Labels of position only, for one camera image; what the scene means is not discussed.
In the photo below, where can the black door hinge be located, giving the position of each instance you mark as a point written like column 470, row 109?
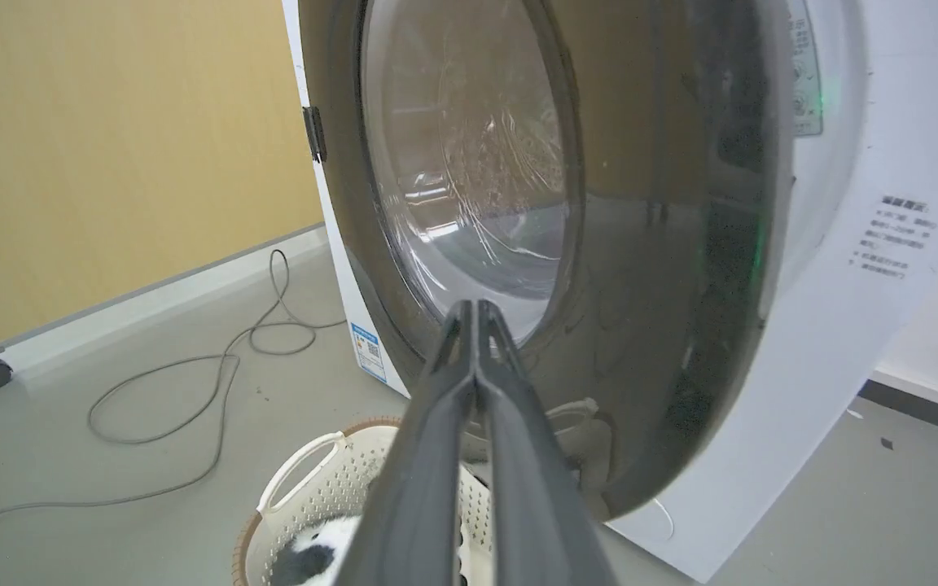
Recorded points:
column 315, row 133

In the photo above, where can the black and white plush toy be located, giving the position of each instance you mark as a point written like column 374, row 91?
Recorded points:
column 314, row 553

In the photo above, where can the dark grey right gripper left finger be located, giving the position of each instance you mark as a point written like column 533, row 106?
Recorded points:
column 416, row 488

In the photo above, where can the white perforated laundry basket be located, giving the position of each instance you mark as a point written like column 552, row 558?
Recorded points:
column 314, row 505

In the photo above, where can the white washing machine body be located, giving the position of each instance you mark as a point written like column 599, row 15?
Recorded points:
column 843, row 325

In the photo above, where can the blue energy label sticker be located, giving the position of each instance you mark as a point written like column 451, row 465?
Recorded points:
column 369, row 352

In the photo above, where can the round dark washing machine door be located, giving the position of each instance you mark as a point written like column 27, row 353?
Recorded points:
column 648, row 260

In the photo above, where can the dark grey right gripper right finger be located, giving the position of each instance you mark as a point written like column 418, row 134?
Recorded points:
column 538, row 496

